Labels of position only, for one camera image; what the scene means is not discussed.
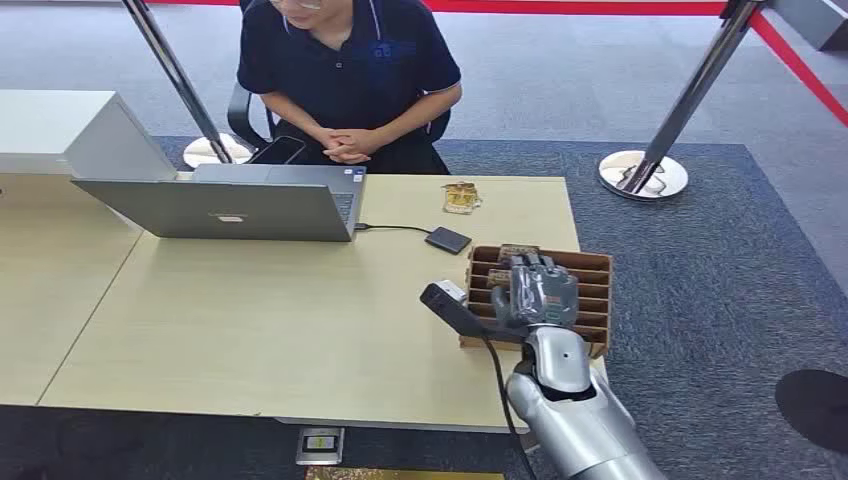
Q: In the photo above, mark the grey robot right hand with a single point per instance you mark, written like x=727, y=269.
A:
x=543, y=298

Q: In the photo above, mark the person's left hand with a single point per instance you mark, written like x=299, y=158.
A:
x=370, y=142

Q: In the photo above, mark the person's right hand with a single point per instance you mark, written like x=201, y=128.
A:
x=338, y=140

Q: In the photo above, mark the brown patterned card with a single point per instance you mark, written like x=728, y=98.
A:
x=497, y=278
x=513, y=250

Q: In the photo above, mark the person's right forearm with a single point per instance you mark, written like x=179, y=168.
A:
x=291, y=112

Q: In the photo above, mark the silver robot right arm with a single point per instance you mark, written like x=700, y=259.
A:
x=583, y=424

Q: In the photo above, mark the person's left forearm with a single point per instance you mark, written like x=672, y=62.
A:
x=417, y=112

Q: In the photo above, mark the brown cardboard card organizer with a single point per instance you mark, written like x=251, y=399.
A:
x=593, y=291

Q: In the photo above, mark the person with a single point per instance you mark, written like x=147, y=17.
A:
x=344, y=73

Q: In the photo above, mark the gold card stack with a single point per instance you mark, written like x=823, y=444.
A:
x=461, y=197

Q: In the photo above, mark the black card reader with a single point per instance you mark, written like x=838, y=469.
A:
x=448, y=240

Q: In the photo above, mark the black smartphone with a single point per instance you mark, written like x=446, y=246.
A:
x=278, y=151

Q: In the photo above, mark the black office chair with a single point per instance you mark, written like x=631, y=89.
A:
x=240, y=116

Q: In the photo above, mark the grey open laptop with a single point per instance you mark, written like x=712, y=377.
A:
x=232, y=205

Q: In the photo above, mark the chrome stanchion base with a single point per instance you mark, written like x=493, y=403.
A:
x=662, y=179
x=202, y=151

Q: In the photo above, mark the chrome stanchion pole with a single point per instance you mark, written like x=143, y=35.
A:
x=696, y=86
x=175, y=73

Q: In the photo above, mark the gold patterned board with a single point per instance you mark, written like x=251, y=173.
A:
x=397, y=474

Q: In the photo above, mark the red barrier belt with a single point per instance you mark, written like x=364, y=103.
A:
x=802, y=69
x=563, y=7

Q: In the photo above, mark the silver floor socket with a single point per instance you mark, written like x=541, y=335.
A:
x=320, y=445

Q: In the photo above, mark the white box cabinet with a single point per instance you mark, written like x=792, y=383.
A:
x=60, y=126

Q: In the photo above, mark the black round object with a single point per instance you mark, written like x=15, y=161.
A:
x=815, y=407

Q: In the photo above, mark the grey box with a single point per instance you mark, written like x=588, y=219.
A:
x=808, y=20

